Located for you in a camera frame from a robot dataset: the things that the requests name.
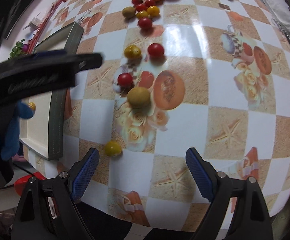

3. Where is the shallow beige tray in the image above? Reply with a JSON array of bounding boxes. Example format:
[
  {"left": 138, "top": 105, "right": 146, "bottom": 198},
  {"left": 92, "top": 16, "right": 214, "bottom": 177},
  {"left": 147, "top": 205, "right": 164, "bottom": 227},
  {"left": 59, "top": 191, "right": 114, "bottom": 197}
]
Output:
[{"left": 20, "top": 22, "right": 84, "bottom": 160}]

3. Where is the potted green plant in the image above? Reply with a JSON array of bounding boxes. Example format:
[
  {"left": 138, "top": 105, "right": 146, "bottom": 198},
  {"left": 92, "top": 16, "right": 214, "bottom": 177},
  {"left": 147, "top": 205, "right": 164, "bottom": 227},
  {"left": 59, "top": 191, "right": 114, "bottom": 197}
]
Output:
[{"left": 8, "top": 39, "right": 28, "bottom": 60}]

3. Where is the yellow cherry tomato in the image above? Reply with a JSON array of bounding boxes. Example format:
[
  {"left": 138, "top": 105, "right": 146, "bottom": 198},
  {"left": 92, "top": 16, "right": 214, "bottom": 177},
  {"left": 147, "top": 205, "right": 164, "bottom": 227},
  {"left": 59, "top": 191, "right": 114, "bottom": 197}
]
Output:
[{"left": 124, "top": 45, "right": 142, "bottom": 60}]

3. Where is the blue gloved hand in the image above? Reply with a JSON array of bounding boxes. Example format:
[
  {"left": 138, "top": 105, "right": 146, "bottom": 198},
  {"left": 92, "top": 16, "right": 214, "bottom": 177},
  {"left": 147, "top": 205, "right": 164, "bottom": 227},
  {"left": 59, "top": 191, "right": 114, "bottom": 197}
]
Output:
[{"left": 0, "top": 101, "right": 36, "bottom": 161}]

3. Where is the red cherry tomato centre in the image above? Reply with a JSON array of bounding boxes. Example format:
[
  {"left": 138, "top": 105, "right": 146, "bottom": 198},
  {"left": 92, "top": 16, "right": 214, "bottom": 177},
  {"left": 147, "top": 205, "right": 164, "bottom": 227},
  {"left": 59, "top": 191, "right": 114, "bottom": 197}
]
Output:
[{"left": 148, "top": 43, "right": 164, "bottom": 58}]

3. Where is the brown longan in tray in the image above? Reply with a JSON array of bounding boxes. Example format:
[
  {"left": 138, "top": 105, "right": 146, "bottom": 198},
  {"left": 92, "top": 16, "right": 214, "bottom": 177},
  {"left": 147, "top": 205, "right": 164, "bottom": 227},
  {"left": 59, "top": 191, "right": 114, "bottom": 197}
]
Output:
[{"left": 127, "top": 87, "right": 150, "bottom": 108}]

